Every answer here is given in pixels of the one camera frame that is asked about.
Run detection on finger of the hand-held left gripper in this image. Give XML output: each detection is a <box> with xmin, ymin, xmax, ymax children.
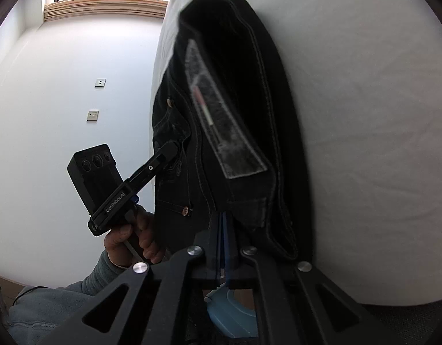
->
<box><xmin>127</xmin><ymin>141</ymin><xmax>179</xmax><ymax>199</ymax></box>

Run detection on white bed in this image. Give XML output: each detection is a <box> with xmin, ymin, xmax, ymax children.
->
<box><xmin>151</xmin><ymin>0</ymin><xmax>442</xmax><ymax>307</ymax></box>

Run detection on wooden window frame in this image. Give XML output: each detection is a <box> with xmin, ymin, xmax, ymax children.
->
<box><xmin>43</xmin><ymin>0</ymin><xmax>169</xmax><ymax>24</ymax></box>

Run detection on person's left forearm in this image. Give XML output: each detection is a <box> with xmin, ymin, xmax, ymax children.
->
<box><xmin>6</xmin><ymin>250</ymin><xmax>132</xmax><ymax>344</ymax></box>

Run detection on black pants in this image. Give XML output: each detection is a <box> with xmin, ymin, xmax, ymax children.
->
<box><xmin>151</xmin><ymin>0</ymin><xmax>317</xmax><ymax>264</ymax></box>

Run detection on light blue plastic stool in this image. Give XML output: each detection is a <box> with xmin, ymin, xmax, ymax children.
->
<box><xmin>204</xmin><ymin>287</ymin><xmax>260</xmax><ymax>339</ymax></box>

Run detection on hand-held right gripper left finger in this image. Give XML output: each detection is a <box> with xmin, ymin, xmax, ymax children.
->
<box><xmin>37</xmin><ymin>214</ymin><xmax>226</xmax><ymax>345</ymax></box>

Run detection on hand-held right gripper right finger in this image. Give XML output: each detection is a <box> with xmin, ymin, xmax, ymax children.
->
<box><xmin>227</xmin><ymin>219</ymin><xmax>405</xmax><ymax>345</ymax></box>

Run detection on person's left hand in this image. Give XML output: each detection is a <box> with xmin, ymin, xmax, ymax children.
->
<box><xmin>104</xmin><ymin>205</ymin><xmax>166</xmax><ymax>269</ymax></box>

